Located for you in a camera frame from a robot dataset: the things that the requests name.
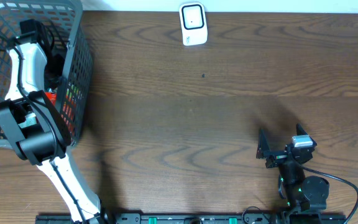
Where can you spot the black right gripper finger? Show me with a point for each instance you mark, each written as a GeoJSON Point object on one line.
{"type": "Point", "coordinates": [263, 149]}
{"type": "Point", "coordinates": [299, 130]}

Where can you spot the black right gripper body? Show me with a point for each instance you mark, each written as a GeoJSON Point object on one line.
{"type": "Point", "coordinates": [276, 157]}

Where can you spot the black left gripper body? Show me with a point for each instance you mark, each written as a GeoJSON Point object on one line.
{"type": "Point", "coordinates": [55, 71]}

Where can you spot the red snack bag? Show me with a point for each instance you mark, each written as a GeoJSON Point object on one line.
{"type": "Point", "coordinates": [52, 96]}

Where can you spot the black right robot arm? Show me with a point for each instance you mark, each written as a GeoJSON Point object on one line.
{"type": "Point", "coordinates": [304, 194]}

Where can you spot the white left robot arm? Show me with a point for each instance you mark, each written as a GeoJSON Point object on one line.
{"type": "Point", "coordinates": [36, 130]}

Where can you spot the white barcode scanner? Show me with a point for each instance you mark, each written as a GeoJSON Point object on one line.
{"type": "Point", "coordinates": [193, 24]}

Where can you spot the grey plastic mesh basket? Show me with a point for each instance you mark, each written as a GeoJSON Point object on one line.
{"type": "Point", "coordinates": [63, 19]}

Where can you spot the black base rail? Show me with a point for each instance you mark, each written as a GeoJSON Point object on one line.
{"type": "Point", "coordinates": [252, 217]}

